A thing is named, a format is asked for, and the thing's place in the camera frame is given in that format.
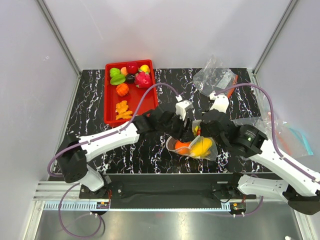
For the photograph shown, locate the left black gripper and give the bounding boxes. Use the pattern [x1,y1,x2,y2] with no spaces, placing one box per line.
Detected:
[157,111,196,144]

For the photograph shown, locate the orange toy orange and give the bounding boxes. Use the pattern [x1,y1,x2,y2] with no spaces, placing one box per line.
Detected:
[174,140,191,155]

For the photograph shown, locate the yellow toy mango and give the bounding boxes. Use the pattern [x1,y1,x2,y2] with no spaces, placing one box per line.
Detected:
[190,137,213,158]

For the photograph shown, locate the polka dot zip bag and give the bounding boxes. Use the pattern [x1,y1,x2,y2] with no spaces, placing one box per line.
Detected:
[165,120,218,161]

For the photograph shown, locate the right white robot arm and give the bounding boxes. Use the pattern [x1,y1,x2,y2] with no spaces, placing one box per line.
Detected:
[200,109,320,216]

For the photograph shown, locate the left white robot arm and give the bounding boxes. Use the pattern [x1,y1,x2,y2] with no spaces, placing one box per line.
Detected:
[57,109,194,198]

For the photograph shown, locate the clear bag orange zipper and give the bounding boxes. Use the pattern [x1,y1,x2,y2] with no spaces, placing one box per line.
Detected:
[193,54,238,102]

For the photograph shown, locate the pink toy dragon fruit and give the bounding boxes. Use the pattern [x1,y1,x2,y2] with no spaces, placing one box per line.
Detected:
[134,71,152,89]

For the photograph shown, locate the orange toy ginger root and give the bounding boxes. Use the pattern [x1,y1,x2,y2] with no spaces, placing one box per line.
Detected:
[115,100,133,120]

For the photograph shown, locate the orange toy pumpkin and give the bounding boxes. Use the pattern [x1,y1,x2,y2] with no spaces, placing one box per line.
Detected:
[115,83,129,97]

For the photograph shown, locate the red plastic tray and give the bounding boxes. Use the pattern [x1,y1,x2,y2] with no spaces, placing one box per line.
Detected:
[103,61,158,127]

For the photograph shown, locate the dark purple toy mangosteen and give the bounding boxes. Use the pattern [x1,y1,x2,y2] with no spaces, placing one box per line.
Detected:
[125,74,135,84]

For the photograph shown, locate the yellow toy lemon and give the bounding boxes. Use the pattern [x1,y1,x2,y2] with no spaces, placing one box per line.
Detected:
[139,64,150,74]

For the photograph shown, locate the dark red toy apple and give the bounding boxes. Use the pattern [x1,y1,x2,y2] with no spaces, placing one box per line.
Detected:
[126,61,139,75]

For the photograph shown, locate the green toy starfruit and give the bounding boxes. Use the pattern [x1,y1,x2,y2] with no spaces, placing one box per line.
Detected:
[110,74,126,86]

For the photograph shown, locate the peach toy fruit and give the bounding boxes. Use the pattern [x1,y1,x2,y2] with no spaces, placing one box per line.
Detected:
[120,67,128,76]

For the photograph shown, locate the clear bags blue red zippers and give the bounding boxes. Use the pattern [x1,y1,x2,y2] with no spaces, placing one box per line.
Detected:
[227,87,314,160]

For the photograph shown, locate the green toy pepper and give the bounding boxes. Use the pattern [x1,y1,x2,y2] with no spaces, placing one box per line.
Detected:
[109,67,121,78]

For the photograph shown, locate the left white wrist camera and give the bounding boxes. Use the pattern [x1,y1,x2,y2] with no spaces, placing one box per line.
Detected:
[175,100,194,121]

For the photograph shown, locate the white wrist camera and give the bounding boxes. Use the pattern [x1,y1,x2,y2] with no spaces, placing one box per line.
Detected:
[209,92,229,113]
[175,100,194,121]

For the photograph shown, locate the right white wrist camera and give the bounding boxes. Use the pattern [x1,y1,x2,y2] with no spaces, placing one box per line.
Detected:
[209,92,229,113]

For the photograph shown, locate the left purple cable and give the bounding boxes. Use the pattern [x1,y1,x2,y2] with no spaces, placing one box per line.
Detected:
[47,82,183,238]

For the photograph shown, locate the purple cable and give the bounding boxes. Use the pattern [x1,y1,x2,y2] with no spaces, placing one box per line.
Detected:
[214,83,320,221]
[47,82,183,238]

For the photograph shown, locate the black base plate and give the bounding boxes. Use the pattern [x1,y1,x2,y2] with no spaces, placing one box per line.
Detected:
[79,173,244,211]

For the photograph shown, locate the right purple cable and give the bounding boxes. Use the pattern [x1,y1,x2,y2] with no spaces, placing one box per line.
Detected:
[214,83,320,221]

